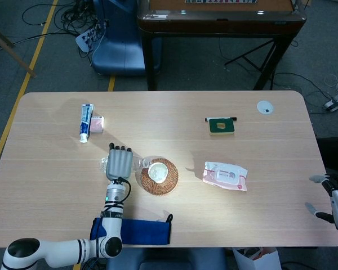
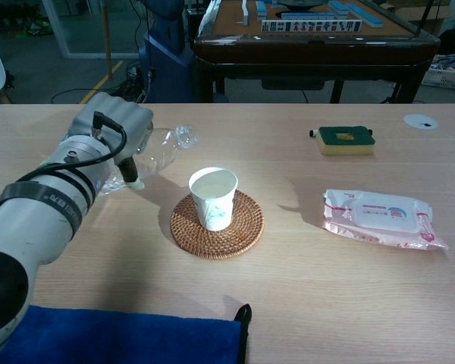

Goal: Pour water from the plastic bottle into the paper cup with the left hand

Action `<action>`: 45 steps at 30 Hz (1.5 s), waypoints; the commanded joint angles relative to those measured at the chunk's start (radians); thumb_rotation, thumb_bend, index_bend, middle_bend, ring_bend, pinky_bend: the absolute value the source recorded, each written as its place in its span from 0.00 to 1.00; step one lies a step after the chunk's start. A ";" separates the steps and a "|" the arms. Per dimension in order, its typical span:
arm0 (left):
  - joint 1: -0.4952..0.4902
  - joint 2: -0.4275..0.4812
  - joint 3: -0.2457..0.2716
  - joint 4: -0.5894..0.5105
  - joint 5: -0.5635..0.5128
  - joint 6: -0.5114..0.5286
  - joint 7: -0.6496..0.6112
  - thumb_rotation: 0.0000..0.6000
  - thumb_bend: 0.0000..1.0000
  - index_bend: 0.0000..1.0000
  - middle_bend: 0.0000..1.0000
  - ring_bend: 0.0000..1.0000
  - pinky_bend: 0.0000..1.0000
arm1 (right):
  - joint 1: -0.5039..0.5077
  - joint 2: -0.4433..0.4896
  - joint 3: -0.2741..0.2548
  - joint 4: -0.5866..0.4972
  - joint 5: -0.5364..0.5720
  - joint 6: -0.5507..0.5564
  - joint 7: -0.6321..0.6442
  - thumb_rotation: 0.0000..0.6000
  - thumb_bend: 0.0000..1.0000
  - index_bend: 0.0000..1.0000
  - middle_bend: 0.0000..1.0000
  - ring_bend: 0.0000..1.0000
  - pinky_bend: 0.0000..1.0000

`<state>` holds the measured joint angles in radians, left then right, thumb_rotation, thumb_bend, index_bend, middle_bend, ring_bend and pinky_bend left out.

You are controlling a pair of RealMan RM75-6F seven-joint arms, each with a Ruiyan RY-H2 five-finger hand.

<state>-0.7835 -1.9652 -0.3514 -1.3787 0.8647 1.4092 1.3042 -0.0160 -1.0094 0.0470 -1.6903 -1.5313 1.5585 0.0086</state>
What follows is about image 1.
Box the transparent plastic bottle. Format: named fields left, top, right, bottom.
left=99, top=155, right=154, bottom=175

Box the white paper cup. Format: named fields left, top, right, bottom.
left=148, top=162, right=169, bottom=183

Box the black tripod stand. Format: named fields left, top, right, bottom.
left=224, top=39, right=277, bottom=82

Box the green yellow sponge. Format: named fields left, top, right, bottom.
left=208, top=118, right=236, bottom=137

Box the round woven rattan coaster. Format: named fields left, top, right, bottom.
left=140, top=157, right=180, bottom=195

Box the brown mahjong table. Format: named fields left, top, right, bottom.
left=137, top=0, right=307, bottom=91

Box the blue microfiber towel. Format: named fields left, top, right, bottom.
left=89, top=213, right=174, bottom=246

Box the blue machine base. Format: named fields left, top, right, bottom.
left=91, top=0, right=162, bottom=77

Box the grey power strip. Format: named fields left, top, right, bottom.
left=323, top=94, right=338, bottom=112

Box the black cable tangle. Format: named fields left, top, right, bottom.
left=21, top=0, right=102, bottom=37

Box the pink wet wipes pack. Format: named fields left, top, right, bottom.
left=202, top=161, right=248, bottom=192

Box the face-up mahjong tile row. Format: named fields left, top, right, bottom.
left=185, top=0, right=257, bottom=5

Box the white paper bag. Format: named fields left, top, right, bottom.
left=232, top=246, right=282, bottom=270

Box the white round cable grommet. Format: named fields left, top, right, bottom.
left=256, top=100, right=274, bottom=115

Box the blue white toothpaste tube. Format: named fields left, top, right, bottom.
left=78, top=103, right=95, bottom=143

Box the black marker pen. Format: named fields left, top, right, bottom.
left=204, top=116, right=238, bottom=122

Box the black box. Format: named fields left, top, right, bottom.
left=317, top=136, right=338, bottom=172

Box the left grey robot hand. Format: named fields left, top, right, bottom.
left=105, top=142, right=134, bottom=181

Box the white power strip with plugs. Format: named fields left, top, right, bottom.
left=75, top=26, right=108, bottom=53

